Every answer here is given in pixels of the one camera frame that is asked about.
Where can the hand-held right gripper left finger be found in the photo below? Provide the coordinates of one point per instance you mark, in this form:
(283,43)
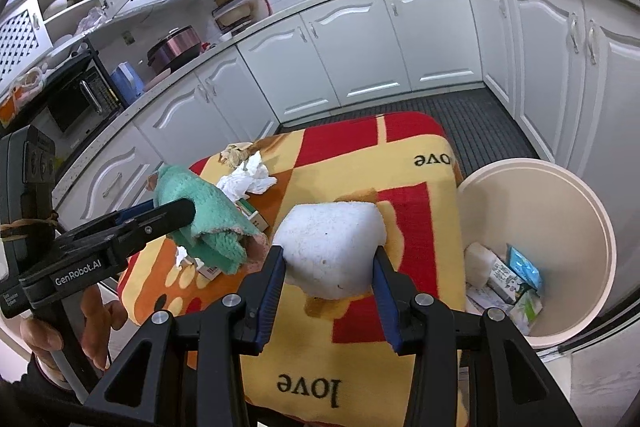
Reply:
(272,287)

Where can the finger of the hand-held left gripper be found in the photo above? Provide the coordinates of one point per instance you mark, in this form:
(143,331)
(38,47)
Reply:
(165,217)
(135,210)

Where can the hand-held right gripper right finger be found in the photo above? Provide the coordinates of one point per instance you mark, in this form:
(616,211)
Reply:
(385,297)

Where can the green fuzzy cloth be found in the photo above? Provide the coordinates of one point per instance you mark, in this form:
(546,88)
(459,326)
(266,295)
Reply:
(200,197)

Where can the green white milk carton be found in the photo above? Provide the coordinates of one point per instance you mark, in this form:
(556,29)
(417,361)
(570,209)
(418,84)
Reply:
(480,299)

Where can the patterned milk carton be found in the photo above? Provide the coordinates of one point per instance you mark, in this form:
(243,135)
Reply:
(505,279)

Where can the blue snack packet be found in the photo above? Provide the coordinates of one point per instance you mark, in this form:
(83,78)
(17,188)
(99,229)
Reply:
(525,267)

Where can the green white tissue pack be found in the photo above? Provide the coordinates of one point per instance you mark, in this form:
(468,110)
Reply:
(527,312)

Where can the cream plastic bin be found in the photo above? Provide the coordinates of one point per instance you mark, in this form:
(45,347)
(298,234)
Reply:
(550,217)

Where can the person's left hand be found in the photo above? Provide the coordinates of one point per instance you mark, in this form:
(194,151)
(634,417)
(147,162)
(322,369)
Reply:
(102,317)

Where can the small white tissue scrap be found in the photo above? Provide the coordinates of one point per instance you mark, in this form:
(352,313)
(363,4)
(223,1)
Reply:
(181,256)

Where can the flattened white carton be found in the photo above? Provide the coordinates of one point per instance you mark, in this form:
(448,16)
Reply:
(207,269)

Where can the small white striped box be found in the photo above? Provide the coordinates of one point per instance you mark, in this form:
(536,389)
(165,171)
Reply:
(252,214)

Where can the orange package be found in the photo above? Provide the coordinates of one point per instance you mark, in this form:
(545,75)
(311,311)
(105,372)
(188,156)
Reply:
(7,112)

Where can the crumpled white tissue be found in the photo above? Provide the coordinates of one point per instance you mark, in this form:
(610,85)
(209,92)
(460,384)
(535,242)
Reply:
(247,179)

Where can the black microwave oven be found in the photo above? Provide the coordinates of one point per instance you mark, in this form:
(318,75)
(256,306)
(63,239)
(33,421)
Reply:
(75,102)
(102,67)

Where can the brown crumpled paper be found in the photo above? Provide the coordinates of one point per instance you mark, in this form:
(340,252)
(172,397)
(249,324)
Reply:
(240,153)

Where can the white plastic bag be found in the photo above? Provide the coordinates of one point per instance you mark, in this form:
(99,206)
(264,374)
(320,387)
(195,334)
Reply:
(27,82)

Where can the blue pitcher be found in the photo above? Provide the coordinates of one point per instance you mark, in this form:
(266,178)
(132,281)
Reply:
(127,84)

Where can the red yellow printed blanket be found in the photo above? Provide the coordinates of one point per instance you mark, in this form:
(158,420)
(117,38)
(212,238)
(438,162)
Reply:
(345,157)

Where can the pink rice cooker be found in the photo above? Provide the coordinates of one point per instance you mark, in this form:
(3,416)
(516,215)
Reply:
(175,49)

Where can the clear plastic bag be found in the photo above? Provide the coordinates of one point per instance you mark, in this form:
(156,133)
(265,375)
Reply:
(90,19)

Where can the white bowls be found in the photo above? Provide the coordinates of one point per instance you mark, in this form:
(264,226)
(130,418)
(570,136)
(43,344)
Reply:
(56,7)

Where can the dark ribbed floor mat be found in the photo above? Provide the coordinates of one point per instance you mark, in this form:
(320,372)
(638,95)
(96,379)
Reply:
(480,117)

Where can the stacked cream pots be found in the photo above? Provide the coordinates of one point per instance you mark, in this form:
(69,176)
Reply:
(232,14)

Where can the pink rimmed cutting board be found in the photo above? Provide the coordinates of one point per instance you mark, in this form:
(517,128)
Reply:
(260,7)

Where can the white lower kitchen cabinets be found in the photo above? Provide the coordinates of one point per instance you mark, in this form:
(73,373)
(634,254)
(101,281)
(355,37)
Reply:
(440,42)

